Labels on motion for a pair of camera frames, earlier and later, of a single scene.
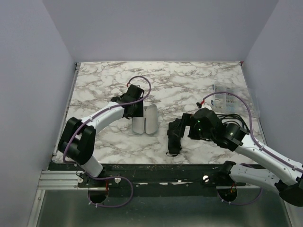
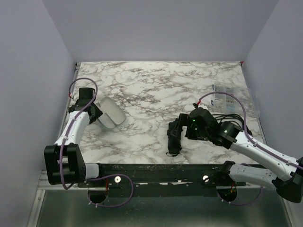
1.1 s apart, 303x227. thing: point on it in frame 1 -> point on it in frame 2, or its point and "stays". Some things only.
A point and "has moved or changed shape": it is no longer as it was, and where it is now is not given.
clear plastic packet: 229,98 stays
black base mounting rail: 155,180 stays
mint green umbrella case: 151,115 has moved or changed shape
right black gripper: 185,124 stays
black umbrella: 174,134 stays
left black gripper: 136,109 -> 95,113
